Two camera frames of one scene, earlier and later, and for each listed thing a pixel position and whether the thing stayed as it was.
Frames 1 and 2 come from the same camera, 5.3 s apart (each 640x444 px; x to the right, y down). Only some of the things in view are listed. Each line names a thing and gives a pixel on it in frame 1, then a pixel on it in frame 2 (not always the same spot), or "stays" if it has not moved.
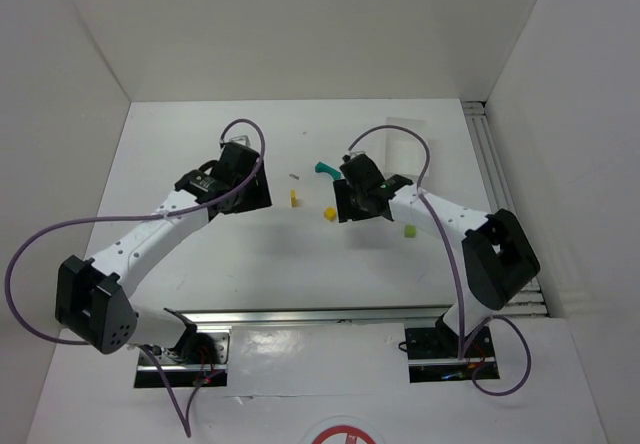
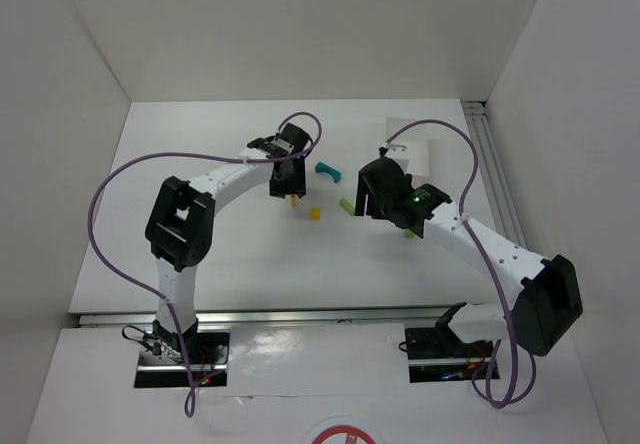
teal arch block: [321, 167] stays
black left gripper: [255, 190] to [288, 184]
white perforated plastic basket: [405, 154] stays
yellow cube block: [330, 213] to [315, 213]
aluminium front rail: [426, 315] stays
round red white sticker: [342, 429] stays
